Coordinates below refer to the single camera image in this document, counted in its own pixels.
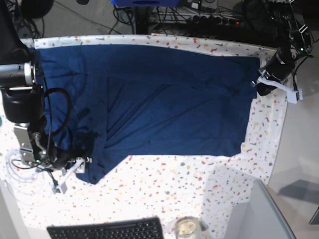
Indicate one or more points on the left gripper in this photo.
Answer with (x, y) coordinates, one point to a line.
(277, 69)

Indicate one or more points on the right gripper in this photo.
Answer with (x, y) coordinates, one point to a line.
(57, 158)

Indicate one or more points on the blue t-shirt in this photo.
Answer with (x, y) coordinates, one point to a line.
(145, 100)

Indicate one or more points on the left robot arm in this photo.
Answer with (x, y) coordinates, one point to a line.
(295, 42)

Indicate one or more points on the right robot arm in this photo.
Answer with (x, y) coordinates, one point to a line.
(24, 95)

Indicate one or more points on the black power strip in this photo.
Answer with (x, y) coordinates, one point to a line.
(173, 16)

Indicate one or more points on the black keyboard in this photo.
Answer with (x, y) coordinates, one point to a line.
(149, 228)

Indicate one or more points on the terrazzo patterned tablecloth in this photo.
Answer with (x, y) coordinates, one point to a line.
(170, 187)

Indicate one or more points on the glass jar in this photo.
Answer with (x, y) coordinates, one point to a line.
(187, 228)

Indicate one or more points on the grey monitor edge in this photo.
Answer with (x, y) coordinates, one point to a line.
(259, 218)

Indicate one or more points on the blue box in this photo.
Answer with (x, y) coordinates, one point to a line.
(145, 3)

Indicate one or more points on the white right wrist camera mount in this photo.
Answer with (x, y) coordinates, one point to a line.
(75, 166)

